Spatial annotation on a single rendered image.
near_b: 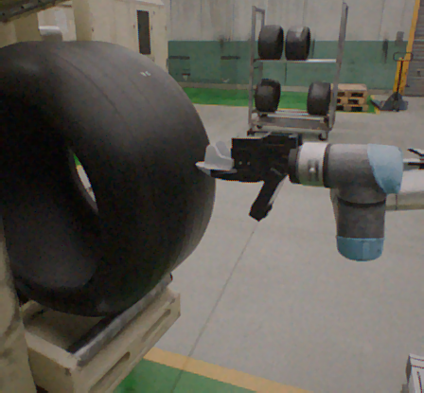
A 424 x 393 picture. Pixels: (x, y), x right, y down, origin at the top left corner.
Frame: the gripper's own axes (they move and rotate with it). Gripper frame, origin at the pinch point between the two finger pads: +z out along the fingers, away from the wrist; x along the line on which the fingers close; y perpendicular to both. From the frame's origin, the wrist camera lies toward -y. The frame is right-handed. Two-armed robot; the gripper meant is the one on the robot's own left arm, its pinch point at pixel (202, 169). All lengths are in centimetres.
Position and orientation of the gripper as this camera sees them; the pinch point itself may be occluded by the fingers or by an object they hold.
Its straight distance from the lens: 76.3
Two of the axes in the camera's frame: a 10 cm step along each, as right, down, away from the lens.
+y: -0.8, -9.5, -3.0
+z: -8.7, -0.8, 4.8
